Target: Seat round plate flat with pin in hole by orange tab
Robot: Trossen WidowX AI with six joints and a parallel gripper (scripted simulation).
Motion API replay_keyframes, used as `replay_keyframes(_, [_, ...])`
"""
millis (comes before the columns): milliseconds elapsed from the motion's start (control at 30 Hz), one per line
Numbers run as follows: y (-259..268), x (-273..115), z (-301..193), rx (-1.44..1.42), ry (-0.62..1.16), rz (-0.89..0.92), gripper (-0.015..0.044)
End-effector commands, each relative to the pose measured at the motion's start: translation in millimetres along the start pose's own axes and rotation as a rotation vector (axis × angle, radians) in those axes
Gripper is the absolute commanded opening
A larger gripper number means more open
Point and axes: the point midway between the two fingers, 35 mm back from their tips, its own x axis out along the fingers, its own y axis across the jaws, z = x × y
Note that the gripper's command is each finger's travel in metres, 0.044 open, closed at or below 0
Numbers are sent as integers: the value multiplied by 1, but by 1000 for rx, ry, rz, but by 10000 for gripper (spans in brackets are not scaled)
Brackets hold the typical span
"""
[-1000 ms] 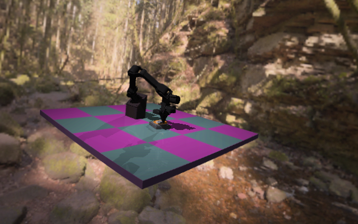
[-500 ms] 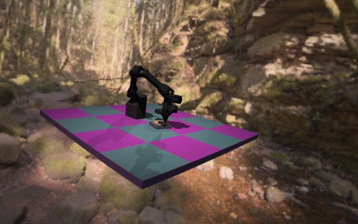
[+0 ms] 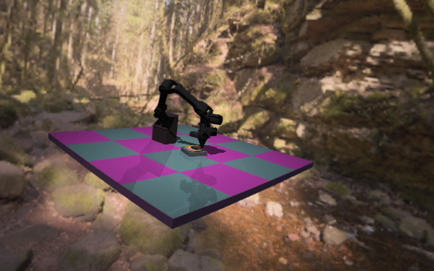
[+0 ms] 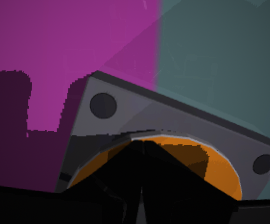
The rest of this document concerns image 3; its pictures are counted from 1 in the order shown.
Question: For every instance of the orange round plate with holes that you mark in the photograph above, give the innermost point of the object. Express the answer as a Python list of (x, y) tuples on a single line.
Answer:
[(199, 148)]

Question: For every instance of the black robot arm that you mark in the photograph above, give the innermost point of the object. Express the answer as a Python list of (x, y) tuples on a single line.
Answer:
[(200, 107)]

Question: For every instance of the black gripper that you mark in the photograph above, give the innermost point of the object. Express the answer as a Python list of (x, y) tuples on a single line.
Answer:
[(202, 137)]

